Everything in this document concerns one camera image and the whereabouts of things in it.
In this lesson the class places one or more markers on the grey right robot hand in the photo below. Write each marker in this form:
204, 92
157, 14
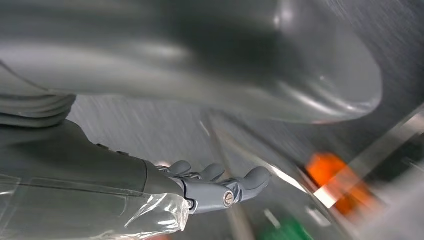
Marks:
198, 49

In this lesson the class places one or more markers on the stainless steel workbench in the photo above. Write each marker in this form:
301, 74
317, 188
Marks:
381, 149

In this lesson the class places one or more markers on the orange object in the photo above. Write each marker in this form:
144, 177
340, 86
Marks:
324, 167

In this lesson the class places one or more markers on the clear plastic film wrap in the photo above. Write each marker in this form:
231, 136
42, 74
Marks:
99, 215

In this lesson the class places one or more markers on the green plastic bin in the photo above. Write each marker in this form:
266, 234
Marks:
288, 230

